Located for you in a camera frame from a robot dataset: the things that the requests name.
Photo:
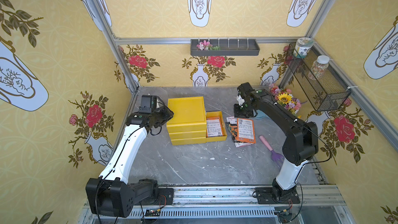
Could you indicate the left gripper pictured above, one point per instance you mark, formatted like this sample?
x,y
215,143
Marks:
x,y
165,114

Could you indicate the artificial flower bouquet white fence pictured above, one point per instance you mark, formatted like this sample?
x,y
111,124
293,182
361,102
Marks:
x,y
285,98

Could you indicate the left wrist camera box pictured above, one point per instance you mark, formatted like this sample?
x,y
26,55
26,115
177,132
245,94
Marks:
x,y
148,104

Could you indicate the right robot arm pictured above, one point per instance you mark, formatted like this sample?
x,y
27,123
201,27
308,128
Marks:
x,y
300,146

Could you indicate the orange marigold seed bag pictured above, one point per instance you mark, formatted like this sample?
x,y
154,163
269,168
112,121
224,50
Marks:
x,y
232,127
245,131
214,127

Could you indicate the clear jar white lid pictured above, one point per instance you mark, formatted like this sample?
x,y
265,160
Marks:
x,y
319,67

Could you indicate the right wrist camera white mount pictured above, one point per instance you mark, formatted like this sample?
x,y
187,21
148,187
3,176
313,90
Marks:
x,y
244,93

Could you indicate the yellow drawer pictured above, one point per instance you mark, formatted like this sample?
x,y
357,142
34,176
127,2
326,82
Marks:
x,y
220,138

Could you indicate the aluminium corner frame post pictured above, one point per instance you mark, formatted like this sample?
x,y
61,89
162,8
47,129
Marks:
x,y
98,15

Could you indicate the black wire mesh basket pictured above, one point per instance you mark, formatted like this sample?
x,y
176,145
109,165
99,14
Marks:
x,y
324,89

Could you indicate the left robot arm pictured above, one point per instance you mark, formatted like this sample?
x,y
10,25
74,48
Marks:
x,y
111,194

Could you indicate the yellow plastic drawer cabinet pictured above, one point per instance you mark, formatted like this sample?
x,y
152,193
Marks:
x,y
188,125

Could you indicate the jar with patterned label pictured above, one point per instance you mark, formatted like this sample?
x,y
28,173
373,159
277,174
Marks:
x,y
302,47

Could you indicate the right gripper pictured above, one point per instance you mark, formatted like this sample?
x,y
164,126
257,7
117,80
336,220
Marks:
x,y
244,109

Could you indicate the small pink flowers on shelf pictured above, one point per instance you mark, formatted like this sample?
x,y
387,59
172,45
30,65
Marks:
x,y
206,45

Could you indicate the grey wall shelf tray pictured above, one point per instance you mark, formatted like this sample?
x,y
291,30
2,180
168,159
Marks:
x,y
230,47

